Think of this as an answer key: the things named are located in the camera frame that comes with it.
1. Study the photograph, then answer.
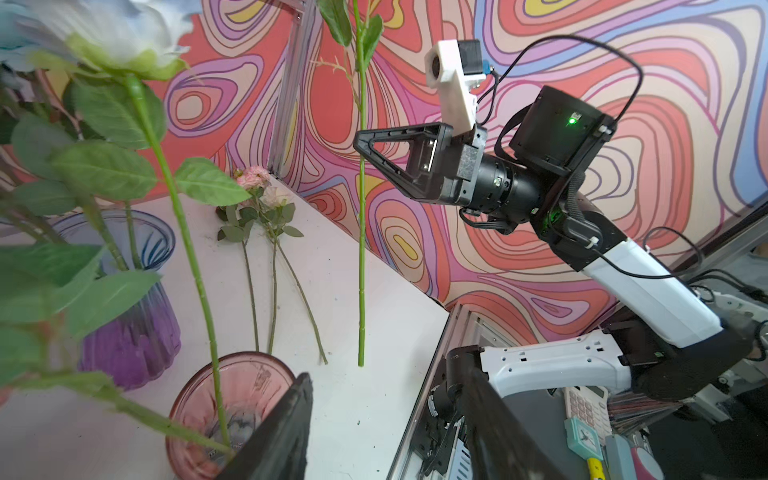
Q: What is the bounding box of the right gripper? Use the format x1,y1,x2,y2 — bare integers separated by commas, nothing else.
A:
353,123,487,207

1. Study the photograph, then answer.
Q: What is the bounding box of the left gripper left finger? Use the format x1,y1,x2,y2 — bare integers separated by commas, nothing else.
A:
216,373,313,480

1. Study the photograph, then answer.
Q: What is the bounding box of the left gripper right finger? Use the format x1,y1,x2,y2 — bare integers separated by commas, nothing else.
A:
460,368,564,479

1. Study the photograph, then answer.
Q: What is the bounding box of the red grey glass vase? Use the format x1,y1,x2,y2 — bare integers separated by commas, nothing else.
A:
166,351,295,479

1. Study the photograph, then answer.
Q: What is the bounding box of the green stemmed rose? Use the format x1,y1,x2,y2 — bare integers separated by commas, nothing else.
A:
316,0,384,368

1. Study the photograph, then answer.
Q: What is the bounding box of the blue purple glass vase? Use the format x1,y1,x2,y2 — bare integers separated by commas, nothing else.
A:
78,209,181,390

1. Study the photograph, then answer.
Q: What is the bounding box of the white blue rose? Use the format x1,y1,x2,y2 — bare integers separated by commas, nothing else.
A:
0,0,253,451

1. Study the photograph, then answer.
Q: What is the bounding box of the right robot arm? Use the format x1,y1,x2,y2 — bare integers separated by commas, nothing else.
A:
354,87,759,460

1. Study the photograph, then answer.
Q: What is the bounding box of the bunch of artificial flowers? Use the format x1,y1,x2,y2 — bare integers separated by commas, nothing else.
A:
215,166,329,365

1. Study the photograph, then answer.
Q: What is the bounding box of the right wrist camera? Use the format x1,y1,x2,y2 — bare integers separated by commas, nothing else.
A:
425,39,490,136

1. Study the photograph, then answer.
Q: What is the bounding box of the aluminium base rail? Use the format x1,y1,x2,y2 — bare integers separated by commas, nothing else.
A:
387,305,473,479

